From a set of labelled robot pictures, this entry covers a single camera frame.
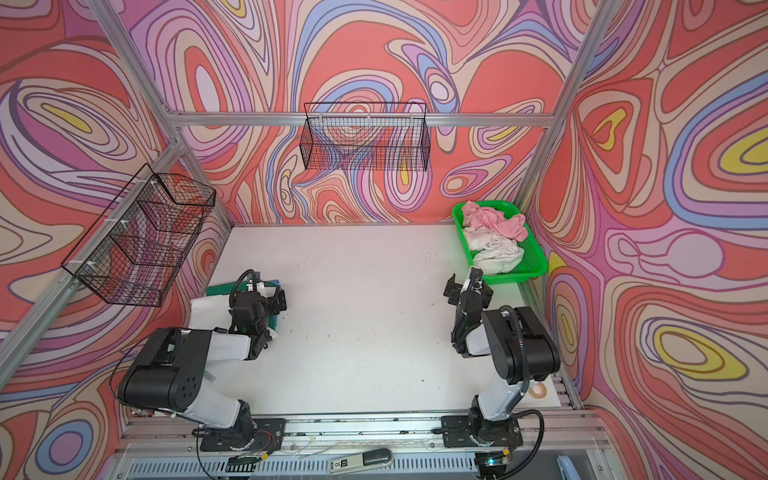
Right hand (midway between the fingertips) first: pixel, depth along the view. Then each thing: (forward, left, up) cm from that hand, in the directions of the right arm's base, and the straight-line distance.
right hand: (471, 282), depth 94 cm
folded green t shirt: (+2, +79, -1) cm, 79 cm away
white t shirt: (-8, +80, +1) cm, 80 cm away
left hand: (0, +64, +1) cm, 64 cm away
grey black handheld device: (-46, +32, -2) cm, 56 cm away
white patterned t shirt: (+14, -12, -3) cm, 19 cm away
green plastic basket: (+8, -24, -2) cm, 26 cm away
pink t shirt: (+28, -9, +2) cm, 30 cm away
